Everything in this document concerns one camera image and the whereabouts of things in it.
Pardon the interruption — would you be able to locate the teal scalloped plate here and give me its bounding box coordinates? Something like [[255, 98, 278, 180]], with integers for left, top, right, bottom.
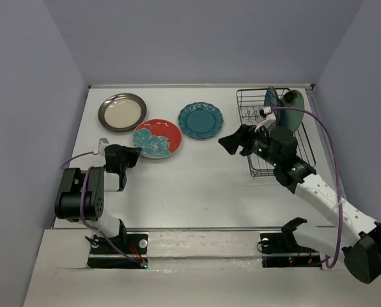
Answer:
[[178, 102, 224, 139]]

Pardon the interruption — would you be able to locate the dark teal blossom plate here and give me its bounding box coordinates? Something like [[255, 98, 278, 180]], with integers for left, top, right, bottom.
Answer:
[[264, 86, 280, 130]]

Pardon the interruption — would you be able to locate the red plate with teal flower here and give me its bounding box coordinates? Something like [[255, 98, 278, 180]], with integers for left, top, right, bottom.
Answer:
[[132, 119, 182, 159]]

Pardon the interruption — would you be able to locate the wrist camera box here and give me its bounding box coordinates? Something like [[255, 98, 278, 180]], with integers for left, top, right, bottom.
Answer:
[[254, 106, 277, 132], [98, 138, 109, 152]]

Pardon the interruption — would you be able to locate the light green flower plate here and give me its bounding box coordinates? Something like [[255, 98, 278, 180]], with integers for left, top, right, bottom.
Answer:
[[278, 89, 306, 132]]

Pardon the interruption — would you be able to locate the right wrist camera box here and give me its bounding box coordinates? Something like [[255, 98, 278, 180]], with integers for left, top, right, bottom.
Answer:
[[254, 106, 277, 132]]

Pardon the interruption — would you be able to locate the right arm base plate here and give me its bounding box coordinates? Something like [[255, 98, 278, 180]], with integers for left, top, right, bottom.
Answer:
[[256, 217, 324, 269]]

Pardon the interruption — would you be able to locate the cream plate with brown rim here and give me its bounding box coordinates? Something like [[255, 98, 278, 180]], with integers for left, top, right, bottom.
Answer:
[[97, 93, 147, 133]]

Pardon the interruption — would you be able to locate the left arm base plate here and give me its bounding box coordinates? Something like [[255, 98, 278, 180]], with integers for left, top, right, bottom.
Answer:
[[85, 232, 148, 269]]

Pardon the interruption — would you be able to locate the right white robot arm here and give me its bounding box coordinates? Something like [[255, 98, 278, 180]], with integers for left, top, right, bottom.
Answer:
[[218, 125, 381, 284]]

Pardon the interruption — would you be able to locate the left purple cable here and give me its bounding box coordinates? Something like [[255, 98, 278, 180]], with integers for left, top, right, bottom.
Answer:
[[61, 150, 145, 265]]

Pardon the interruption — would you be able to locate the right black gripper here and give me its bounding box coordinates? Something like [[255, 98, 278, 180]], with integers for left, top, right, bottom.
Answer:
[[217, 123, 281, 168]]

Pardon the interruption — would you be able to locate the black wire dish rack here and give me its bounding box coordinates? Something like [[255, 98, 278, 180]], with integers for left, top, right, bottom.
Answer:
[[236, 86, 316, 178]]

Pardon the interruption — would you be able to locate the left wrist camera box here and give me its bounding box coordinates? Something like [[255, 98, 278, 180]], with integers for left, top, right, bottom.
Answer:
[[98, 138, 109, 152]]

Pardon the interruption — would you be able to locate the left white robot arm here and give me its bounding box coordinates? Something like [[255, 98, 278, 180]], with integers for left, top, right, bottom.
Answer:
[[54, 144, 142, 253]]

